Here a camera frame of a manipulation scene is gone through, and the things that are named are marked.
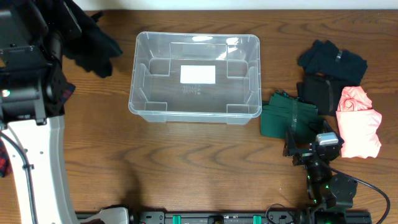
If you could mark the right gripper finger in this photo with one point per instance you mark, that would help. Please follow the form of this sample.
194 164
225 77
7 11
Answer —
327 129
290 147

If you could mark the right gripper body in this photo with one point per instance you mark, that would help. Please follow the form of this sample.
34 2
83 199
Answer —
305 158

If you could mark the pink garment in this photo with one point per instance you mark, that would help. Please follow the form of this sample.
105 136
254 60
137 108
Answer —
358 122

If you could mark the dark green garment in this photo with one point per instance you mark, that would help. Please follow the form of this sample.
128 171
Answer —
283 112

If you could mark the red navy plaid shirt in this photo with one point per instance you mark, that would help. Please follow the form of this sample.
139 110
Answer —
5 164

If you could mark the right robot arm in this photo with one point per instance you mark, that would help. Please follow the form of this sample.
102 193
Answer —
332 194

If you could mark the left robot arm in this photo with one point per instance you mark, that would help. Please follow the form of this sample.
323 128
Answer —
35 37

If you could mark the black folded garment with tape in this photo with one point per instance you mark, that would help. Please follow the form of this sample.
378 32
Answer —
322 91

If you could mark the navy folded garment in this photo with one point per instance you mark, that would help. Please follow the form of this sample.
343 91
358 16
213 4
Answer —
326 58

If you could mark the clear plastic storage bin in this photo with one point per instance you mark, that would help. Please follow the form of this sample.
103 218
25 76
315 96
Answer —
158 96

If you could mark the white label in bin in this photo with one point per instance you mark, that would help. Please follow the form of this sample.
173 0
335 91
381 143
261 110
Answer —
198 74

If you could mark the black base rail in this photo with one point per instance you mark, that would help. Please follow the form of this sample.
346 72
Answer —
271 216

